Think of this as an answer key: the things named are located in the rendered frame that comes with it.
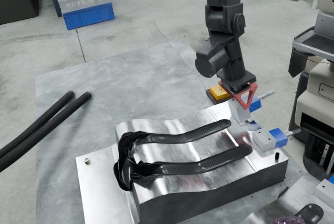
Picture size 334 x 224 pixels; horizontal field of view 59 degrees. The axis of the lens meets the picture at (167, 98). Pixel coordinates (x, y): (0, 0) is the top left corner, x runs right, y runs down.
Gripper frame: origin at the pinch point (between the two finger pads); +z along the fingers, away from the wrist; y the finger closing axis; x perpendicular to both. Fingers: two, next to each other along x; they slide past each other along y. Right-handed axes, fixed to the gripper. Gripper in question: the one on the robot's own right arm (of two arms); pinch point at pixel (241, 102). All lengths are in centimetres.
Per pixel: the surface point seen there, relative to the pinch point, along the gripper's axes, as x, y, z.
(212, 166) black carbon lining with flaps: -16.2, 11.1, 5.4
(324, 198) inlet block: 1.4, 27.8, 12.6
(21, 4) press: -97, -382, -10
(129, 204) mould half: -38.3, 11.3, 3.3
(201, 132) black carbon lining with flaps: -13.5, -0.5, 3.7
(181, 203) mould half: -27.3, 17.1, 5.0
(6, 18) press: -123, -385, -1
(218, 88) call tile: 2.7, -21.9, 7.1
